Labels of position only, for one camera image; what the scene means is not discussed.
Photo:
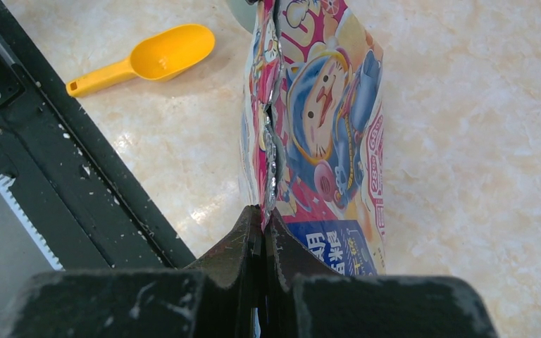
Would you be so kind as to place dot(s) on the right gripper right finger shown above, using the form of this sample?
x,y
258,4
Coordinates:
x,y
308,299

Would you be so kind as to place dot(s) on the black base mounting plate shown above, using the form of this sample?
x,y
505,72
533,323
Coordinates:
x,y
71,184

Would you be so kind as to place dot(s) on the green double pet bowl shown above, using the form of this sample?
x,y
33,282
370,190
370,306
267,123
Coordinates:
x,y
244,12

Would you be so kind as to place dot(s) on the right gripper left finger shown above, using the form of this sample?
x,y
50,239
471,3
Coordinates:
x,y
211,297

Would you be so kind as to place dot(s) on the yellow plastic scoop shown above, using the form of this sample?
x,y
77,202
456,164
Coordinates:
x,y
159,58

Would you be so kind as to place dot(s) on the cat food bag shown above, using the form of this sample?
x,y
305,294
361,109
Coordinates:
x,y
312,130

